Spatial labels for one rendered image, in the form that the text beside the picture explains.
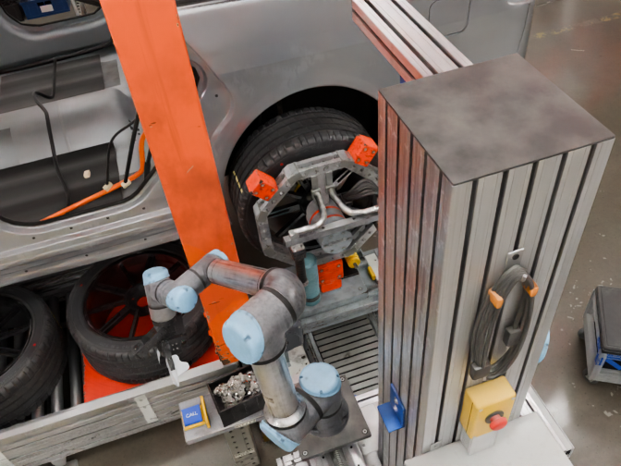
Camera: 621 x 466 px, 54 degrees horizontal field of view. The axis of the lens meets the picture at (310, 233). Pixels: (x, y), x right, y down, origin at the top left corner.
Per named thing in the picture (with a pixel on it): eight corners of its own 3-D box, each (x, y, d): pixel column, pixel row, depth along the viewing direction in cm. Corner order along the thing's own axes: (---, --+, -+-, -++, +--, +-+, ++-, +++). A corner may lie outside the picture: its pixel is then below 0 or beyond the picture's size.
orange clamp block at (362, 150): (359, 155, 239) (371, 137, 234) (367, 167, 233) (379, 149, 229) (346, 152, 235) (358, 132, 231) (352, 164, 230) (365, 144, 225)
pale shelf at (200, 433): (284, 372, 246) (283, 368, 244) (297, 408, 235) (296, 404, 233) (179, 407, 239) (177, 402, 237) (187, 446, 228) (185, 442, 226)
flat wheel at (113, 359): (184, 251, 319) (173, 218, 302) (249, 332, 280) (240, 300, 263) (63, 314, 296) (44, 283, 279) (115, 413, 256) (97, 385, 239)
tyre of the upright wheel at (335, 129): (351, 223, 300) (388, 104, 258) (370, 256, 284) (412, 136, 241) (219, 232, 276) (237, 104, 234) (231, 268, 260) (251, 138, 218)
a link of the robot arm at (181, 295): (200, 274, 170) (179, 265, 178) (170, 300, 164) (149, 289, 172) (212, 295, 174) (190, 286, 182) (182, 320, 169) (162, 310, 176)
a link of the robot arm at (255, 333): (326, 424, 175) (292, 298, 139) (292, 464, 168) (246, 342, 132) (296, 403, 182) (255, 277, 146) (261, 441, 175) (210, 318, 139)
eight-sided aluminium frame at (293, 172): (381, 235, 273) (382, 137, 234) (387, 245, 269) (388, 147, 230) (264, 270, 264) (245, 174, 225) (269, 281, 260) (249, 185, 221)
